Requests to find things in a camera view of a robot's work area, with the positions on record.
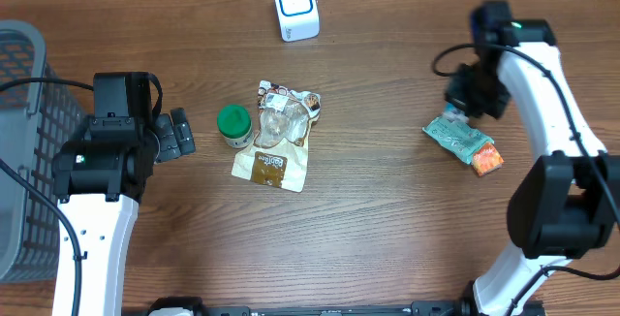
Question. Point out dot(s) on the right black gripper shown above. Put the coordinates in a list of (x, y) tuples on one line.
[(453, 94)]

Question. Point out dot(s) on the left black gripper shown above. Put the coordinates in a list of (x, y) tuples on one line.
[(176, 133)]

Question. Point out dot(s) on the small teal white packet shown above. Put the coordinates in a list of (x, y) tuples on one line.
[(452, 113)]

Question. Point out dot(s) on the teal snack packet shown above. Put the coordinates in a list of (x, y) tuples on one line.
[(457, 137)]

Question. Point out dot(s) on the green lid jar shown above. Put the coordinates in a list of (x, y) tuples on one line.
[(235, 125)]

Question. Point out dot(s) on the orange snack packet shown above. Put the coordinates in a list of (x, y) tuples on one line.
[(487, 159)]

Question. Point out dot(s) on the brown beige snack pouch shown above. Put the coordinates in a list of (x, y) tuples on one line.
[(278, 155)]

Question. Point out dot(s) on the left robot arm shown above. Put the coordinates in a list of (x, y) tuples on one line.
[(99, 178)]

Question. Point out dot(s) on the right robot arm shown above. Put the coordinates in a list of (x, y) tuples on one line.
[(568, 203)]

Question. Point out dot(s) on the white barcode scanner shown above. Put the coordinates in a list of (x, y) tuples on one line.
[(298, 19)]

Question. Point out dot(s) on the grey plastic mesh basket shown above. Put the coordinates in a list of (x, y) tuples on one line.
[(36, 119)]

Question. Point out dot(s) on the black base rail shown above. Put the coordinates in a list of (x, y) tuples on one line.
[(416, 308)]

